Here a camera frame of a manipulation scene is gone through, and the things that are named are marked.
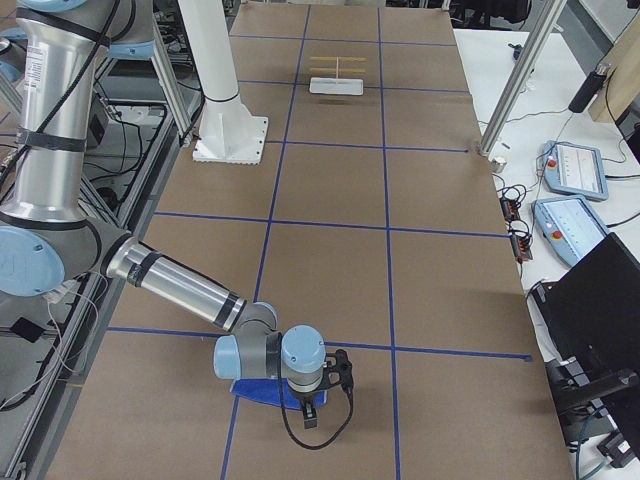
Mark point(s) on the black usb hub near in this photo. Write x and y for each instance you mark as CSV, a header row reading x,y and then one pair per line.
x,y
521,250

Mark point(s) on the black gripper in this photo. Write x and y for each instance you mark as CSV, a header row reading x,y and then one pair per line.
x,y
306,400

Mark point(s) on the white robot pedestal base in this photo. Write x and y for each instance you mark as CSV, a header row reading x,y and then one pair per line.
x,y
228,132

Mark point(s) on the blue teach pendant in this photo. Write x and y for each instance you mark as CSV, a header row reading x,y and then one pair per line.
x,y
570,225
574,169

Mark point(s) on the black power adapter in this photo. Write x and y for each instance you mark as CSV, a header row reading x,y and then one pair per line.
x,y
27,329

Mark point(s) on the white and wooden towel rack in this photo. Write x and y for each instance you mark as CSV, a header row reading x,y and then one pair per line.
x,y
338,79

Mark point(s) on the grey control box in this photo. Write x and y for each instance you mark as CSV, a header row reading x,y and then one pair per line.
x,y
97,124

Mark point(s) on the blue microfiber towel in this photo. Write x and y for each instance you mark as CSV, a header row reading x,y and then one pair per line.
x,y
265,391

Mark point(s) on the far blue teach pendant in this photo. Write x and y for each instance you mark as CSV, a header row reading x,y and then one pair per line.
x,y
574,169

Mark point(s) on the near blue teach pendant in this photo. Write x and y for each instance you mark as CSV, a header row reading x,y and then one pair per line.
x,y
570,225

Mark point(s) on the black usb hub far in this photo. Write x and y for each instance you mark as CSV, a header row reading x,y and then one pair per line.
x,y
510,209

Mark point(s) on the aluminium camera frame post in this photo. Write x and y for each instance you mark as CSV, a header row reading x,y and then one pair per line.
x,y
532,48

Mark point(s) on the black usb hub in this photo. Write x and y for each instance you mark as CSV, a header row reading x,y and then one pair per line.
x,y
510,209
521,250

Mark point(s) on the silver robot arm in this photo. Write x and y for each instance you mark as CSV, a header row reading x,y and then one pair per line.
x,y
48,239

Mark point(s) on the wooden board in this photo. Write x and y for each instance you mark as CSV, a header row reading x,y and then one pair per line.
x,y
623,84

